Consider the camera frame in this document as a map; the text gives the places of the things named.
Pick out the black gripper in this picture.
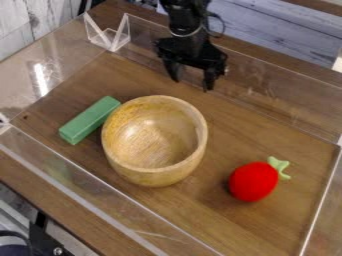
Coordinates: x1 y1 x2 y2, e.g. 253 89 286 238
155 34 227 92

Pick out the red plush strawberry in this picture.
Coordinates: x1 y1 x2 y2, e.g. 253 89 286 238
227 156 292 202

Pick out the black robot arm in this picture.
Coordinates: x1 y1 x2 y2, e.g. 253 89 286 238
155 0 229 91

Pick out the wooden bowl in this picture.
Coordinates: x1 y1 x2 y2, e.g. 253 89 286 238
102 95 209 187

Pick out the green rectangular block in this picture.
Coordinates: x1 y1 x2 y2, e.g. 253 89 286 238
59 96 122 145

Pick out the black table clamp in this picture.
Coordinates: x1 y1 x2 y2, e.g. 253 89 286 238
30 212 75 256

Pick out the clear acrylic corner bracket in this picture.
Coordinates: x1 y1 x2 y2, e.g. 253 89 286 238
83 13 131 52

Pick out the black cable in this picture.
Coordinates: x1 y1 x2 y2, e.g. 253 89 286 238
0 230 32 256

